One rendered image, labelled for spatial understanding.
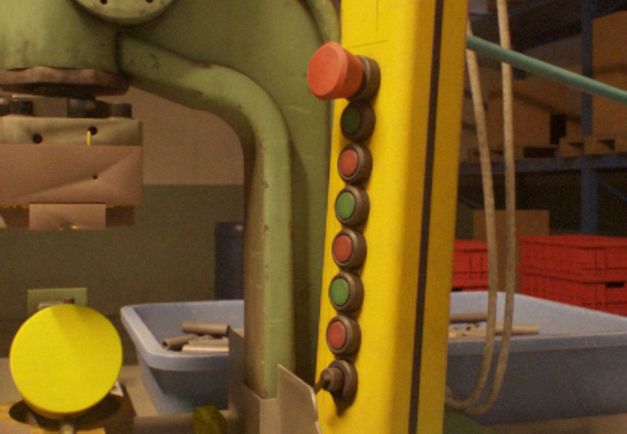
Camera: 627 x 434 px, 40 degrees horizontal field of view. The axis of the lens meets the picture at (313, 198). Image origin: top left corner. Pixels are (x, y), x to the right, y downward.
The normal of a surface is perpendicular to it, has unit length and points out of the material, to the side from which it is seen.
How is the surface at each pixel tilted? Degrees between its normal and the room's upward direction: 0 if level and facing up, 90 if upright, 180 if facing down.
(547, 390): 100
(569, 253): 90
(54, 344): 74
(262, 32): 90
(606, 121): 90
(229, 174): 90
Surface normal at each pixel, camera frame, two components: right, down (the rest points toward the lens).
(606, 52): -0.96, 0.00
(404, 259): 0.65, 0.00
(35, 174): 0.29, 0.00
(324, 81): -0.76, -0.05
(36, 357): 0.28, -0.27
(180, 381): -0.34, 0.24
